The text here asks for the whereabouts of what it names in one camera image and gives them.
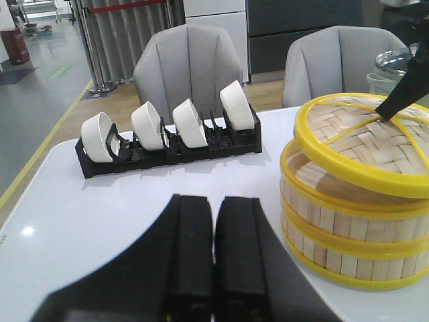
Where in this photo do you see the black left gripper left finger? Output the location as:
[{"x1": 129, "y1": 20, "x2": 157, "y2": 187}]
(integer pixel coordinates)
[{"x1": 32, "y1": 195, "x2": 213, "y2": 321}]

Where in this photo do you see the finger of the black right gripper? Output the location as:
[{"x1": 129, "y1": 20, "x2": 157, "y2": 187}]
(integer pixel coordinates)
[{"x1": 375, "y1": 17, "x2": 428, "y2": 121}]

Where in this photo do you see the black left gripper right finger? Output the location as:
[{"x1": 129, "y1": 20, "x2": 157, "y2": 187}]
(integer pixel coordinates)
[{"x1": 214, "y1": 197, "x2": 339, "y2": 321}]

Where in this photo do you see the woven bamboo steamer lid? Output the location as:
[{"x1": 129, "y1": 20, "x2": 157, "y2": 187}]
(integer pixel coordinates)
[{"x1": 294, "y1": 93, "x2": 428, "y2": 199}]

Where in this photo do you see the bamboo steamer tray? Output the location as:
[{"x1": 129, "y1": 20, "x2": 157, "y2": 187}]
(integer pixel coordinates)
[
  {"x1": 280, "y1": 141, "x2": 428, "y2": 258},
  {"x1": 280, "y1": 215, "x2": 428, "y2": 290}
]

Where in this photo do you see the glass pot lid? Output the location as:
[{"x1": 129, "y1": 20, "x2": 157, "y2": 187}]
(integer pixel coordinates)
[{"x1": 375, "y1": 46, "x2": 417, "y2": 76}]

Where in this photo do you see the grey electric cooking pot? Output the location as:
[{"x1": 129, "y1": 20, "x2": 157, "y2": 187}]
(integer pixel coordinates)
[{"x1": 366, "y1": 72, "x2": 403, "y2": 96}]

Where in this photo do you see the right grey chair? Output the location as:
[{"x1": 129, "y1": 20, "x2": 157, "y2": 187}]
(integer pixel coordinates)
[{"x1": 282, "y1": 25, "x2": 405, "y2": 107}]

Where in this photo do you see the grey chair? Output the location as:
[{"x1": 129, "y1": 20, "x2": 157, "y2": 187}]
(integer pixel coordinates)
[
  {"x1": 133, "y1": 24, "x2": 243, "y2": 124},
  {"x1": 282, "y1": 25, "x2": 405, "y2": 107}
]

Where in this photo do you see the black bowl rack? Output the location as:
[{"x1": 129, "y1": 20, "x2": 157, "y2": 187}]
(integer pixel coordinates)
[{"x1": 75, "y1": 107, "x2": 262, "y2": 178}]

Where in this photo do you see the white bowl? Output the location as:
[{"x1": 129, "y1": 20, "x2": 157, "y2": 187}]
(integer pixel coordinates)
[
  {"x1": 220, "y1": 80, "x2": 254, "y2": 131},
  {"x1": 131, "y1": 101, "x2": 164, "y2": 151},
  {"x1": 172, "y1": 99, "x2": 208, "y2": 148},
  {"x1": 81, "y1": 112, "x2": 113, "y2": 163}
]

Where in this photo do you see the white refrigerator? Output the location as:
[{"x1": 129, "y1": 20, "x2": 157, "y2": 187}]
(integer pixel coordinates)
[{"x1": 183, "y1": 0, "x2": 251, "y2": 87}]

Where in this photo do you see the left grey chair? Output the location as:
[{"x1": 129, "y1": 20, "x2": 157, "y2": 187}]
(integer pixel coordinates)
[{"x1": 133, "y1": 24, "x2": 243, "y2": 124}]

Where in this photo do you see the red bin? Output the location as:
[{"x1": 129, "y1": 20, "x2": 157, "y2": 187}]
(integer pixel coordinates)
[{"x1": 1, "y1": 28, "x2": 30, "y2": 65}]

